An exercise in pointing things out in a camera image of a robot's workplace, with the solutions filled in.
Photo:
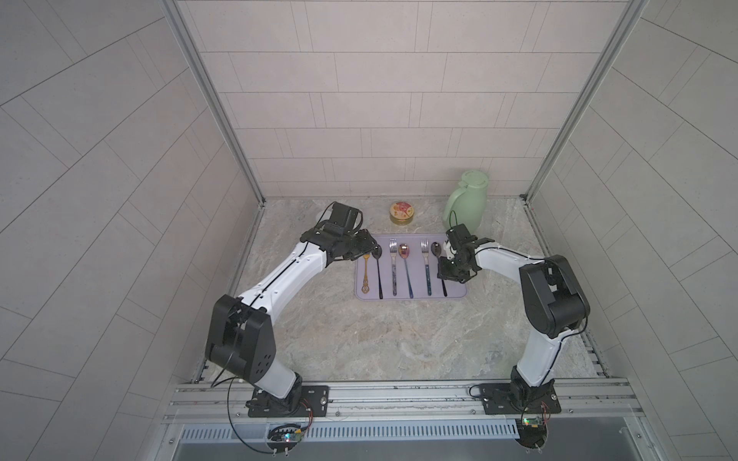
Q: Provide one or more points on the circuit board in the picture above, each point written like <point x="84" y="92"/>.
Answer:
<point x="287" y="434"/>
<point x="532" y="432"/>

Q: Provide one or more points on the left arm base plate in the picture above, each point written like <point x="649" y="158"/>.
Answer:
<point x="308" y="400"/>

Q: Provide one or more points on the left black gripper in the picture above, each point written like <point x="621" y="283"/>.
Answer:
<point x="361" y="244"/>

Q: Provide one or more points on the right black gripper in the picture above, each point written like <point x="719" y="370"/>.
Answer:
<point x="442" y="270"/>

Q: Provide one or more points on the black spoon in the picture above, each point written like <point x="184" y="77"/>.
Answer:
<point x="436" y="250"/>
<point x="378" y="274"/>

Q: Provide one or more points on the gold ornate fork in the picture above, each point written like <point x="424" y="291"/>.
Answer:
<point x="365" y="288"/>

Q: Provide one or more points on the green thermos jug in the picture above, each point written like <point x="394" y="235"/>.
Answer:
<point x="467" y="203"/>

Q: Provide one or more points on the left circuit board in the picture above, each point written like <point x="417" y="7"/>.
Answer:
<point x="287" y="434"/>

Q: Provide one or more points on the lilac plastic tray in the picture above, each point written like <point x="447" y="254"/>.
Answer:
<point x="416" y="269"/>

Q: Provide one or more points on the aluminium mounting rail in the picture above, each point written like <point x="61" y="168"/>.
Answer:
<point x="425" y="400"/>

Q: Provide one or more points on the right circuit board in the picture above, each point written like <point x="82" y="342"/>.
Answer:
<point x="532" y="432"/>

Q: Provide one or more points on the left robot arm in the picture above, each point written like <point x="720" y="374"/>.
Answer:
<point x="241" y="334"/>

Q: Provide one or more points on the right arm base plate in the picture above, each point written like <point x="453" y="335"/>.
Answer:
<point x="516" y="398"/>

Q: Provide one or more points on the silver fork marbled handle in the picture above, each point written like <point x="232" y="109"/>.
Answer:
<point x="393" y="248"/>

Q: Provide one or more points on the iridescent rainbow spoon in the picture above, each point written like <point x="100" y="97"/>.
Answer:
<point x="404" y="253"/>

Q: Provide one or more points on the silver fork green handle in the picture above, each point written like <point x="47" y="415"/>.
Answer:
<point x="425" y="249"/>

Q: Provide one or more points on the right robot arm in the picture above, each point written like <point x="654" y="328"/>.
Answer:
<point x="554" y="303"/>

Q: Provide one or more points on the gold round tin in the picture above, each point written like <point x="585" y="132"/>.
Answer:
<point x="401" y="213"/>

